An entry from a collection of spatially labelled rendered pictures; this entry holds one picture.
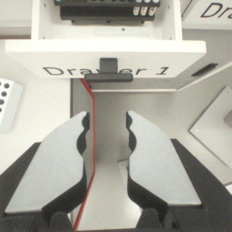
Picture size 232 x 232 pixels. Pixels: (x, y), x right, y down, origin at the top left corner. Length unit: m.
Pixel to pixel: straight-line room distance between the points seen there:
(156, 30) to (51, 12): 0.22
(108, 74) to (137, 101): 0.95
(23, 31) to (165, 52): 0.40
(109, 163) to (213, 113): 0.92
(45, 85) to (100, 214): 1.09
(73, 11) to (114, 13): 0.08
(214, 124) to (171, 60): 1.14
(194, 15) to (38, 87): 0.40
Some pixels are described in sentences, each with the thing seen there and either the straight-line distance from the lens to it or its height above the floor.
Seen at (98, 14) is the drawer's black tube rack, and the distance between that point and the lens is 0.32.
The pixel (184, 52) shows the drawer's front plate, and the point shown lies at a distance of 0.24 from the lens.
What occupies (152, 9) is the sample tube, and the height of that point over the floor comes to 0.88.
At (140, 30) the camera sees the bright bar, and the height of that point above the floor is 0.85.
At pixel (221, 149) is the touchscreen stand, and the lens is 1.41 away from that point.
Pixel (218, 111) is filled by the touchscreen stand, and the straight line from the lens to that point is 1.39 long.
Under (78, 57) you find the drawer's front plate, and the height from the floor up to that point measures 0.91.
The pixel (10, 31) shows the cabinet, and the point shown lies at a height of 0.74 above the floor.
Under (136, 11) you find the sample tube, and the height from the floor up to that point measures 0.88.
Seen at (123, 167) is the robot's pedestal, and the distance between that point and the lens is 1.15.
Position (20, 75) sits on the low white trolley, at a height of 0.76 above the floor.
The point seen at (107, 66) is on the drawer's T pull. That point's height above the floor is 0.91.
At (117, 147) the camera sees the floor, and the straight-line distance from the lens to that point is 1.13.
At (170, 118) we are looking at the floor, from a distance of 1.22.
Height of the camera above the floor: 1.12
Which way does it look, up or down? 85 degrees down
